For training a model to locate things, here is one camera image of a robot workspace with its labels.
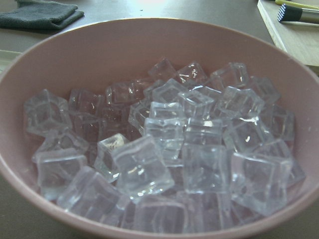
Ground pink bowl of ice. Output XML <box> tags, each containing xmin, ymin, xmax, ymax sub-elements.
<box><xmin>0</xmin><ymin>19</ymin><xmax>319</xmax><ymax>239</ymax></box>

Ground bamboo cutting board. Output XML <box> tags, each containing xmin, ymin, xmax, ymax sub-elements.
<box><xmin>257</xmin><ymin>0</ymin><xmax>319</xmax><ymax>71</ymax></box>

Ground yellow plastic knife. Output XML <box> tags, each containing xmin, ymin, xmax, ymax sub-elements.
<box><xmin>275</xmin><ymin>0</ymin><xmax>319</xmax><ymax>10</ymax></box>

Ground grey folded cloth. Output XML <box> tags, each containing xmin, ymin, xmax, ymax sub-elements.
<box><xmin>0</xmin><ymin>0</ymin><xmax>84</xmax><ymax>30</ymax></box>

